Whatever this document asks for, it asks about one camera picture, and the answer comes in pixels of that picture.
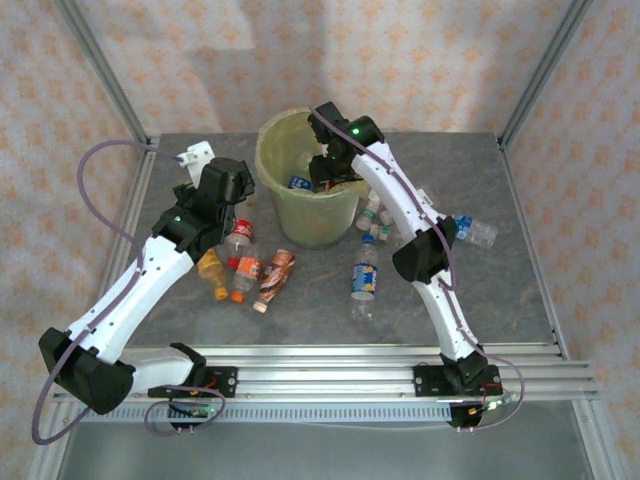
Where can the blue yellow label water bottle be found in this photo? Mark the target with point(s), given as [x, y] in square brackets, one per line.
[364, 280]

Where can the grey metal lower shelf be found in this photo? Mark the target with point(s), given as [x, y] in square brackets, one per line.
[325, 450]

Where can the small white green bottle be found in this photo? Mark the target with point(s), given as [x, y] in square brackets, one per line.
[381, 231]

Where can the orange cap soda bottle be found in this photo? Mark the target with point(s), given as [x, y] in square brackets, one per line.
[247, 268]

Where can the red label cola bottle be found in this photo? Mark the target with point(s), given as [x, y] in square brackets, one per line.
[243, 228]

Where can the aluminium side rail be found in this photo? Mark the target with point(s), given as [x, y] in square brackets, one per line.
[135, 200]
[520, 200]

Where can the purple blue label bottle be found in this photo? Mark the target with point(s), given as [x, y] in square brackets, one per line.
[300, 182]

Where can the clear labelled bottle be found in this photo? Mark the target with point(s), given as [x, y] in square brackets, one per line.
[426, 196]

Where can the brown coffee drink bottle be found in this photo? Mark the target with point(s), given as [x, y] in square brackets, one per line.
[274, 280]

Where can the orange juice bottle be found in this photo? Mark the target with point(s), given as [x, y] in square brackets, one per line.
[211, 270]

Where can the controller board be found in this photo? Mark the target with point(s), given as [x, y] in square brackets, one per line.
[192, 412]
[470, 412]

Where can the clear bottle with green band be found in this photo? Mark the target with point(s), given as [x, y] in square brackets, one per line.
[367, 212]

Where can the aluminium front frame rail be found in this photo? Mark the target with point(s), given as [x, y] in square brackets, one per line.
[325, 370]

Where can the mesh bin with yellow bag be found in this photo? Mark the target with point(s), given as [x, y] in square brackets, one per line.
[280, 150]

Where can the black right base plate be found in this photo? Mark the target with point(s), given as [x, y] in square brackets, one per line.
[425, 380]

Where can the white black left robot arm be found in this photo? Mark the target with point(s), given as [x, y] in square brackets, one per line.
[125, 290]

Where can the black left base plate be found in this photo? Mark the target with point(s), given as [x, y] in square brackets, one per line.
[225, 380]

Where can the aluminium frame leg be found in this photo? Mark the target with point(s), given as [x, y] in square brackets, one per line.
[45, 462]
[597, 440]

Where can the green mesh waste bin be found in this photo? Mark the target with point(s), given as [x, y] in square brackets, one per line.
[310, 225]

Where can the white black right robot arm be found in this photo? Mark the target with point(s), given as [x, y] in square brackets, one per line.
[395, 190]

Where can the blue label white cap bottle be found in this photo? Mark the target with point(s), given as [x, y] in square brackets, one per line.
[470, 229]

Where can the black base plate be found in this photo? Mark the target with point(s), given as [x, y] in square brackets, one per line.
[225, 380]
[425, 380]

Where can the aluminium frame post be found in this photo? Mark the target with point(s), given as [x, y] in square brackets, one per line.
[545, 65]
[102, 65]

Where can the left controller board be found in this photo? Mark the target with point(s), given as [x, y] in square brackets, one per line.
[192, 412]

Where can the right controller board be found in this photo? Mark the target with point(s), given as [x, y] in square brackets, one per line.
[470, 412]

